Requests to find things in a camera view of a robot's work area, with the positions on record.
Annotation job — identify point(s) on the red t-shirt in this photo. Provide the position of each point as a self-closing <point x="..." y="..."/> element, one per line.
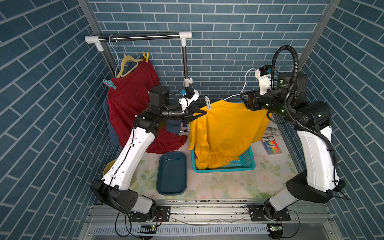
<point x="131" y="98"/>

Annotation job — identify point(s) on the white wire hanger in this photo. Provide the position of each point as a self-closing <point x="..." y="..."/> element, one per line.
<point x="244" y="86"/>

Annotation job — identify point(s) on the yellow plastic hanger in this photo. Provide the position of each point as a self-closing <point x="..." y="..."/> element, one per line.
<point x="128" y="65"/>

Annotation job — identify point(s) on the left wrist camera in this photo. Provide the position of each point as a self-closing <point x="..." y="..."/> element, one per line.
<point x="189" y="95"/>

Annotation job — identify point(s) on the metal clothes rack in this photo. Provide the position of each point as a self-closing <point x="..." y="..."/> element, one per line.
<point x="183" y="36"/>

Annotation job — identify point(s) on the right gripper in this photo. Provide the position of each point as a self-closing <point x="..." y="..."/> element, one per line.
<point x="252" y="98"/>

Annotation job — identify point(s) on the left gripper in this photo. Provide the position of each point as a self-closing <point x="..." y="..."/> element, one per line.
<point x="187" y="114"/>

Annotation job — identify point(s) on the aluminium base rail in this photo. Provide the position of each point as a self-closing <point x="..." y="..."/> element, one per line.
<point x="214" y="220"/>

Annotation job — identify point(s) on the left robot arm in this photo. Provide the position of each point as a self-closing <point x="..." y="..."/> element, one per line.
<point x="113" y="189"/>

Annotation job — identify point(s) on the yellow t-shirt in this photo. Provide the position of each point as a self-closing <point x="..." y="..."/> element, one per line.
<point x="225" y="133"/>

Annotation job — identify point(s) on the grey clothespin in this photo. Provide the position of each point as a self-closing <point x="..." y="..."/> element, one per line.
<point x="208" y="102"/>

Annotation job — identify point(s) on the yellow clothespin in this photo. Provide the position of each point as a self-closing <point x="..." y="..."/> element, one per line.
<point x="146" y="56"/>

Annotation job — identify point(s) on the yellow bowl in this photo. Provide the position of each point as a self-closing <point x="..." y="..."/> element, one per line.
<point x="108" y="166"/>

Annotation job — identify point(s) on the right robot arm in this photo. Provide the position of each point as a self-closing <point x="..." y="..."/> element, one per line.
<point x="283" y="91"/>

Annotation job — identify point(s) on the light blue wire hanger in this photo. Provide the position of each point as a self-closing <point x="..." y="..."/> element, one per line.
<point x="114" y="48"/>

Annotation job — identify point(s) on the dark teal tray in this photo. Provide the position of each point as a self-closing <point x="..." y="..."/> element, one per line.
<point x="172" y="178"/>

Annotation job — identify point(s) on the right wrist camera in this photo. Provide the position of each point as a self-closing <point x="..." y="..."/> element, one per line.
<point x="263" y="75"/>

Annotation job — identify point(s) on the rainbow marker pack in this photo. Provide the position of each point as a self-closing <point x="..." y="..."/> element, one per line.
<point x="270" y="145"/>

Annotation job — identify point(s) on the teal plastic basket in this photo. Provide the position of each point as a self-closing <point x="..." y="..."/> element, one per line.
<point x="245" y="162"/>

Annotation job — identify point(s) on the blue grey t-shirt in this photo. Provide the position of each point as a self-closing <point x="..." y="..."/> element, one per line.
<point x="114" y="138"/>

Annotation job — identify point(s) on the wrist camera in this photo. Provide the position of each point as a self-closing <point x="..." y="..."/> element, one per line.
<point x="189" y="95"/>
<point x="263" y="75"/>

